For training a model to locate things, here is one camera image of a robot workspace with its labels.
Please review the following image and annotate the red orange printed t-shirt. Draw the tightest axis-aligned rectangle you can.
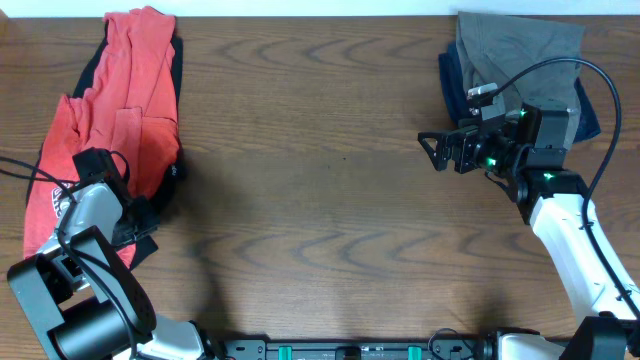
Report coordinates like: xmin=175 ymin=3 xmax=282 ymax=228
xmin=22 ymin=5 xmax=181 ymax=270

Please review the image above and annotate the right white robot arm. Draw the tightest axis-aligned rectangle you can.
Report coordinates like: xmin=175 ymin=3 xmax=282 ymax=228
xmin=417 ymin=98 xmax=639 ymax=359

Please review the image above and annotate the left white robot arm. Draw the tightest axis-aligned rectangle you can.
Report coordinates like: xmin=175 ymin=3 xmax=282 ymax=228
xmin=7 ymin=173 xmax=225 ymax=360

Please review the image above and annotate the black garment with white logo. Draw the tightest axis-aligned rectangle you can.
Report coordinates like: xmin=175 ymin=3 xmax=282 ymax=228
xmin=24 ymin=22 xmax=189 ymax=271

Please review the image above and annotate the navy blue folded garment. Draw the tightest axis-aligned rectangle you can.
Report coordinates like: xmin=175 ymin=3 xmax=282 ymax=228
xmin=438 ymin=42 xmax=601 ymax=143

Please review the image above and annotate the grey folded t-shirt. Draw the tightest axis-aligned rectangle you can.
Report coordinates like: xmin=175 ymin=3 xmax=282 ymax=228
xmin=456 ymin=12 xmax=585 ymax=148

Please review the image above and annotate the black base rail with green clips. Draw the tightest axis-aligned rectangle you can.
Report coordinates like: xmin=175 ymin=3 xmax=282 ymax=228
xmin=224 ymin=336 xmax=494 ymax=360

